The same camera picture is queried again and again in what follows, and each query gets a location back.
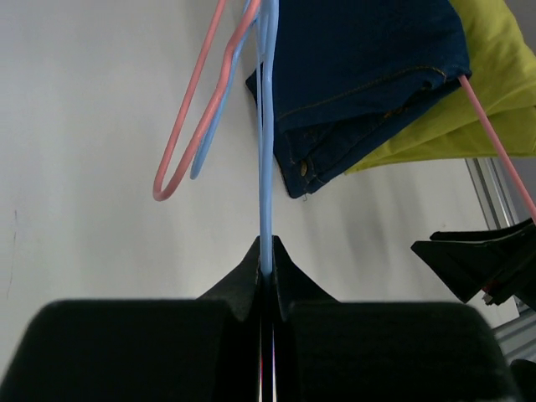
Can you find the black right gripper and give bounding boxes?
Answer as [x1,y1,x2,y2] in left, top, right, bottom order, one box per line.
[411,219,535,310]

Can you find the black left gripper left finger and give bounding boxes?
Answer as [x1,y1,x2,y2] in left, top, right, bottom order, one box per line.
[1,243,261,401]

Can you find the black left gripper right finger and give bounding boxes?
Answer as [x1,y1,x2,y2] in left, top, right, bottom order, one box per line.
[272,238,519,401]

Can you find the blue hanger of yellow trousers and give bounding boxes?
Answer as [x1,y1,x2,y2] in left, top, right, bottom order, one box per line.
[190,1,261,180]

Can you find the blue hanger of print trousers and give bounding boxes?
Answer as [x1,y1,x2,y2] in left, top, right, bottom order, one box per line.
[256,1,280,281]

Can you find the pink hanger of navy trousers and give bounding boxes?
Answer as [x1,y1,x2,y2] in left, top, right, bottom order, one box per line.
[458,75,536,221]

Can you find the olive green trousers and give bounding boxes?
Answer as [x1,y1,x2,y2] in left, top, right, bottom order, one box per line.
[348,0,535,173]

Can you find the navy blue trousers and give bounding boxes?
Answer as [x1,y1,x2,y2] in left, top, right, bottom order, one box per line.
[272,0,470,198]

